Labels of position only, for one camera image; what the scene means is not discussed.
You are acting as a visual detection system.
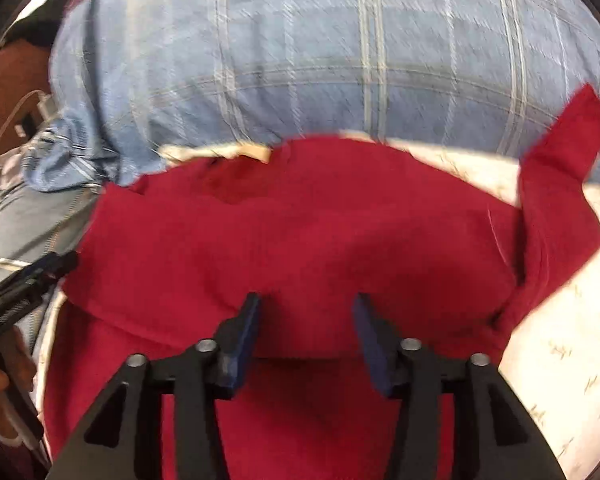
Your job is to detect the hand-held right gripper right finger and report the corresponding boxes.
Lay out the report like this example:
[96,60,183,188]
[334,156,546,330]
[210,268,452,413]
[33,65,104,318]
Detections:
[352,293,569,480]

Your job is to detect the white charger plug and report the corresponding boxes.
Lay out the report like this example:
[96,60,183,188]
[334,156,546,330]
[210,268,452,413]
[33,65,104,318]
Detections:
[37,92,59,122]

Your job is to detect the cream printed bed sheet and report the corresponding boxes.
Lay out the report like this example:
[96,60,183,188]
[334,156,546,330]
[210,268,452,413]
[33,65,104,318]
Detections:
[30,130,600,480]

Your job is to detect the brown wooden bed frame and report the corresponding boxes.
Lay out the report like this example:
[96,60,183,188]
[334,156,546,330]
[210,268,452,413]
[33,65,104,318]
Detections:
[0,47,57,166]

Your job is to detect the red knit garment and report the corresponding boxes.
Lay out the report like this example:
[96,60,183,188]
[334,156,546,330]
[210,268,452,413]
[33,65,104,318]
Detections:
[42,82,600,480]

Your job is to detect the black cloth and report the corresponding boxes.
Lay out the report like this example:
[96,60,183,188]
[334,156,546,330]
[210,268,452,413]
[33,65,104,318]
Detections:
[0,0,79,52]

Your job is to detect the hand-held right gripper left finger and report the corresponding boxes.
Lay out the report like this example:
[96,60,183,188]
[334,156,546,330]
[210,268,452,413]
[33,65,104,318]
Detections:
[45,292,262,480]

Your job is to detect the white charger cable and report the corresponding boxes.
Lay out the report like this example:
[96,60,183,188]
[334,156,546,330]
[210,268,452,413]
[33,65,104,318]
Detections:
[0,89,47,166]

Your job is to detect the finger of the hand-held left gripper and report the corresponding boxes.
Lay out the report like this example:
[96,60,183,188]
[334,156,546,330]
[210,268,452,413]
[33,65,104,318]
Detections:
[0,250,79,311]

